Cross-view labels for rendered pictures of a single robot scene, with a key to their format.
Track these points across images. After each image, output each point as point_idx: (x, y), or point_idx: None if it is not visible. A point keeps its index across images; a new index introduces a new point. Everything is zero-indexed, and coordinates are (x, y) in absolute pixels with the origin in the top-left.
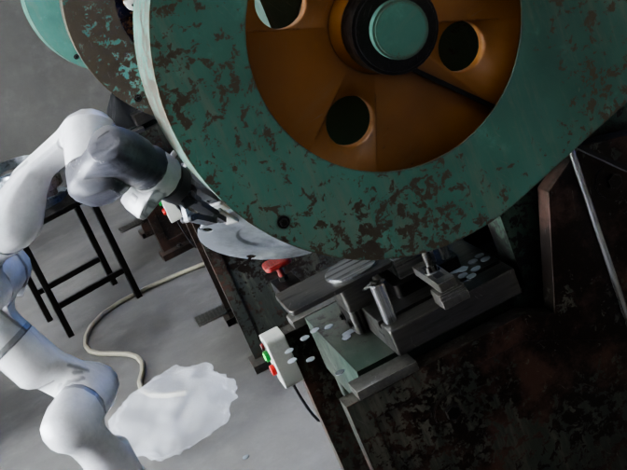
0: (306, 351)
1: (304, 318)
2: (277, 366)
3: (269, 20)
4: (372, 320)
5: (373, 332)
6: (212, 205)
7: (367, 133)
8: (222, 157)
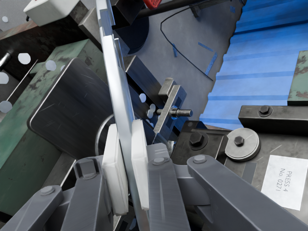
0: (64, 30)
1: (90, 35)
2: (35, 6)
3: None
4: (58, 184)
5: (57, 161)
6: (138, 177)
7: None
8: None
